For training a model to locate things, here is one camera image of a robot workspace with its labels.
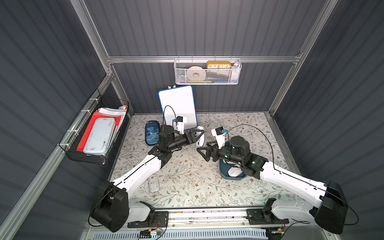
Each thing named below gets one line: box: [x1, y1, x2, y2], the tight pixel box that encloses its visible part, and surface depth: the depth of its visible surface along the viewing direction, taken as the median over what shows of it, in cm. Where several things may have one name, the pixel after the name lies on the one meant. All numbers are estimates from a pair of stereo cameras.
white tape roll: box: [186, 66, 207, 81], surface depth 86 cm
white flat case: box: [83, 117, 116, 156], surface depth 69 cm
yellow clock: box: [206, 60, 232, 69], surface depth 89 cm
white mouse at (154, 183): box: [148, 173, 160, 193], surface depth 84 cm
